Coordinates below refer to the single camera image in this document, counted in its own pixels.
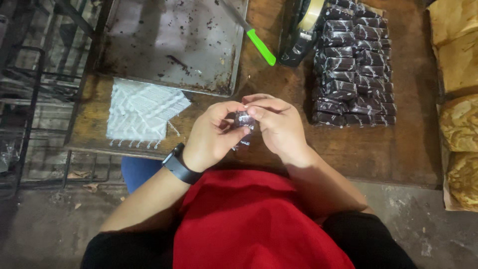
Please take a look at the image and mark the metal baking tray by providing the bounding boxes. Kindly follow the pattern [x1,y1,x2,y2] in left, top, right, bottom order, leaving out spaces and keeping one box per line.
[94,0,249,98]

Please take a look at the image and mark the green handled knife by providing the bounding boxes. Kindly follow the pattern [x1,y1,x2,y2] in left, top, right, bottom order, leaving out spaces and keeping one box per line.
[218,0,277,67]

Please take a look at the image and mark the black metal rack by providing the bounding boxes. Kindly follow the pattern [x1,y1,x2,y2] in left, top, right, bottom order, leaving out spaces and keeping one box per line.
[0,0,124,195]

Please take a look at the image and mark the dark brownie piece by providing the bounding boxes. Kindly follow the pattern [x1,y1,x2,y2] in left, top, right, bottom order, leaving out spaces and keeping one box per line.
[232,111,256,151]

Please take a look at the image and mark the blue stool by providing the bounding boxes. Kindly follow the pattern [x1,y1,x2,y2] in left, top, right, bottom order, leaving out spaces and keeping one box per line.
[120,156,165,194]

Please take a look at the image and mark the black tape dispenser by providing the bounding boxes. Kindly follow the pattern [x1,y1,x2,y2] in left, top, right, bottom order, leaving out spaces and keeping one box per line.
[278,0,326,68]

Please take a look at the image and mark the person's right hand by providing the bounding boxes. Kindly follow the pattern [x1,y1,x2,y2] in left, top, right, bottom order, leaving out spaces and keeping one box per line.
[241,93,311,166]

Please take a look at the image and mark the black trousers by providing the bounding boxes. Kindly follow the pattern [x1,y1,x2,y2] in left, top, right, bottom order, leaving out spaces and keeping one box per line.
[80,211,418,269]

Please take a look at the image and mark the pile of dark wrapped brownies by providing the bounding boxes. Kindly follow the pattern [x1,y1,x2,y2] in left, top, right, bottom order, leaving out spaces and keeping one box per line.
[312,0,397,128]

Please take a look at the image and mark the stack of clear plastic wrappers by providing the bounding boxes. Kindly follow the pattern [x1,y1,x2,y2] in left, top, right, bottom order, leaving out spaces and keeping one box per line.
[106,77,192,149]

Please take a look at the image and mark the red shirt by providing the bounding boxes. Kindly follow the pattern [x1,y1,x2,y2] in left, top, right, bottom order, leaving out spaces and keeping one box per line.
[173,169,356,269]

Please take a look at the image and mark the person's left hand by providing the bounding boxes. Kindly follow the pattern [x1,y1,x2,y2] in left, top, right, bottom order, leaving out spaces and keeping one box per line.
[182,100,251,173]

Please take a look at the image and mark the wooden board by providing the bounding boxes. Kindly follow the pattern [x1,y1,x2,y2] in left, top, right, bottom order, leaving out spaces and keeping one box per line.
[64,0,443,190]

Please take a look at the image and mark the black wrist watch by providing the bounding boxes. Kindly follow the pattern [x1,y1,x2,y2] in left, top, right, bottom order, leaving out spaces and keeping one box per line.
[162,143,204,185]

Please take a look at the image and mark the brown paper sheets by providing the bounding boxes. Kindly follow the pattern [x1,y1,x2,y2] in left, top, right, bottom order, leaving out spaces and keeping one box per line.
[427,0,478,213]

